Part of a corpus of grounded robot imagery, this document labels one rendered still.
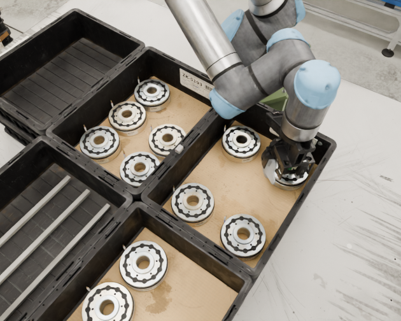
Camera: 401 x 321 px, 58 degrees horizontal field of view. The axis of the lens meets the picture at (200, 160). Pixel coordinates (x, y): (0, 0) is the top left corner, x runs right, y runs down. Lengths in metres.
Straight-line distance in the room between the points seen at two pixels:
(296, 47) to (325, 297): 0.61
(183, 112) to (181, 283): 0.48
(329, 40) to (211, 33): 2.06
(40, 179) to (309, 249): 0.73
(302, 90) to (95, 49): 0.80
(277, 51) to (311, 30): 2.10
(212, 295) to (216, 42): 0.53
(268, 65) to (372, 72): 1.95
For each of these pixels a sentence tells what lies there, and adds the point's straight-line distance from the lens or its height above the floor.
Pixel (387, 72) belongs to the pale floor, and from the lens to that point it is 2.69.
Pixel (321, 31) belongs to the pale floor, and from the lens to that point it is 2.84.
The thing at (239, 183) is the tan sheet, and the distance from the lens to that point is 0.93.
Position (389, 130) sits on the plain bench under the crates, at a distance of 1.34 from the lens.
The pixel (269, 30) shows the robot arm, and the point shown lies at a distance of 1.10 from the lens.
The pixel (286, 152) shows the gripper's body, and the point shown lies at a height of 0.99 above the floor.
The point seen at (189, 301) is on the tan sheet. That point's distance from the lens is 0.82.
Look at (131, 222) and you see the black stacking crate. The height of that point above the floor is 0.90.
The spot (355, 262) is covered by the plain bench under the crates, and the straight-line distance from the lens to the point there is 1.06.
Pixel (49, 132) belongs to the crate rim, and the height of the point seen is 0.93.
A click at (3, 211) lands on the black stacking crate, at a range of 1.00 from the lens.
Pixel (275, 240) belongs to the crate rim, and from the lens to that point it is 0.77.
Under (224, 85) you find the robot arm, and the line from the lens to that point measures 0.75.
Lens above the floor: 1.63
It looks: 57 degrees down
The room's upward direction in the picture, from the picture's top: 2 degrees clockwise
